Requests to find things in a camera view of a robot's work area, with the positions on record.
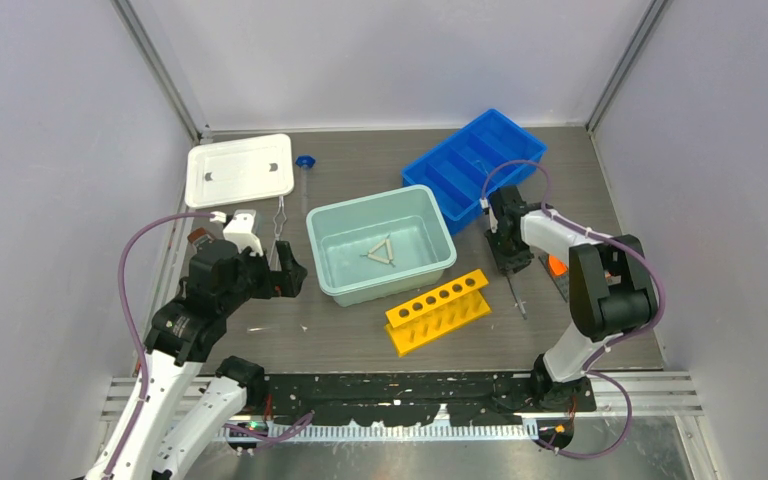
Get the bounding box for thin metal tweezers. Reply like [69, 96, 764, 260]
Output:
[505, 273, 528, 320]

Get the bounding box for metal crucible tongs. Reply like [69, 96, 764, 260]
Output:
[269, 196, 288, 269]

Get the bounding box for white clay triangle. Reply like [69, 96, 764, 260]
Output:
[360, 234, 395, 267]

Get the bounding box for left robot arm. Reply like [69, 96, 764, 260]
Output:
[85, 240, 307, 479]

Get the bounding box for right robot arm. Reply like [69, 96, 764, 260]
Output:
[480, 186, 663, 411]

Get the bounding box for orange and grey stand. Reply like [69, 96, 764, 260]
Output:
[539, 253, 569, 302]

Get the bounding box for light green plastic tub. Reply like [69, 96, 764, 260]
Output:
[306, 185, 457, 307]

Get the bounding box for blue divided plastic bin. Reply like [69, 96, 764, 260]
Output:
[401, 109, 548, 235]

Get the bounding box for yellow test tube rack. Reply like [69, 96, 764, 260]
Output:
[385, 269, 492, 357]

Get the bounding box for white tub lid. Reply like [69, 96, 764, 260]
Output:
[184, 134, 295, 209]

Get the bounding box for test tube with blue cap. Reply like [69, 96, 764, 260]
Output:
[295, 155, 316, 216]

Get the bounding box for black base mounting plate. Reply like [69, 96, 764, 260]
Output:
[268, 372, 597, 427]

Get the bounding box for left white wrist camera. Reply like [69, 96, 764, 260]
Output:
[222, 209, 264, 256]

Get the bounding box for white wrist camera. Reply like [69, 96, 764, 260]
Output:
[480, 197, 498, 234]
[222, 209, 264, 256]

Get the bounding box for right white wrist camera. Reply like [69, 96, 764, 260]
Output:
[480, 197, 498, 234]

